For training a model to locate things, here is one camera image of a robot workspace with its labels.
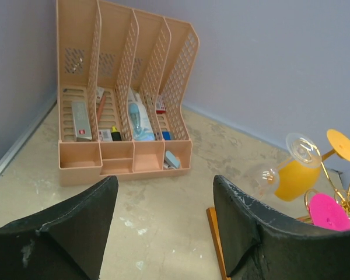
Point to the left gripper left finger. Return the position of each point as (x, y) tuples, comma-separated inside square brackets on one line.
[(64, 241)]

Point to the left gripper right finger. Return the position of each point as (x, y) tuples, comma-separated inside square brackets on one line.
[(259, 242)]

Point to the yellow plastic wine glass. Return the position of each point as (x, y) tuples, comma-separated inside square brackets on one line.
[(302, 171)]

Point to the pink plastic wine glass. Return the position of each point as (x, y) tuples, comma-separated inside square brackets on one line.
[(326, 213)]

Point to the clear wine glass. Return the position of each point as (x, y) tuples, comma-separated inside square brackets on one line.
[(263, 178)]

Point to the grey stapler box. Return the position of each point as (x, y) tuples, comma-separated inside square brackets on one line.
[(81, 124)]

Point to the blue eraser case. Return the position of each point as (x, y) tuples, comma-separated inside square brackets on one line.
[(171, 160)]

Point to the blue white tube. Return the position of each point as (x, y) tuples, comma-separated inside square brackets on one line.
[(138, 117)]

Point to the orange pencil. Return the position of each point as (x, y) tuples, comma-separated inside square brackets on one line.
[(101, 107)]

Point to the peach plastic desk organizer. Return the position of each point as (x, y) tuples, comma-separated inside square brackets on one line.
[(108, 48)]

